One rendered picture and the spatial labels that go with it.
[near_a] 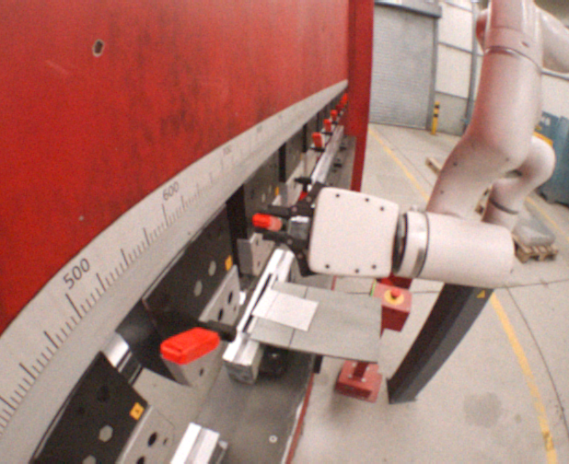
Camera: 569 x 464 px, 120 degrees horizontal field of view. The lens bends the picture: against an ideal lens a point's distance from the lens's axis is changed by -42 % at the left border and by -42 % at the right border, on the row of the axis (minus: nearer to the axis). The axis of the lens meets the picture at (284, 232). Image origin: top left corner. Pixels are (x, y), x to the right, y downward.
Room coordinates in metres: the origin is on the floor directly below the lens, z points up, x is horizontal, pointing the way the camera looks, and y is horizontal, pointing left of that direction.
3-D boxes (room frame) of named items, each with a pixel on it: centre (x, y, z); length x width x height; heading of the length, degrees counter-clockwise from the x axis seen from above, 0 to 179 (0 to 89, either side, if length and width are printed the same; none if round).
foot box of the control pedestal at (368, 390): (0.67, -0.42, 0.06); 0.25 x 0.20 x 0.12; 66
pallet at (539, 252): (2.20, -2.93, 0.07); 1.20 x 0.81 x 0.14; 0
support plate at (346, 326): (0.38, -0.08, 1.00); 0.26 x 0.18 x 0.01; 75
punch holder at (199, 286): (0.20, 0.12, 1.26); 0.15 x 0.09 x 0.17; 165
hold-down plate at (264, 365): (0.44, 0.00, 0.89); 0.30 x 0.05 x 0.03; 165
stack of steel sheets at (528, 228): (2.20, -2.93, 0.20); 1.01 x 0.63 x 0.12; 0
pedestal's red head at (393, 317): (0.68, -0.40, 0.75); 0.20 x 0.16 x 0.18; 156
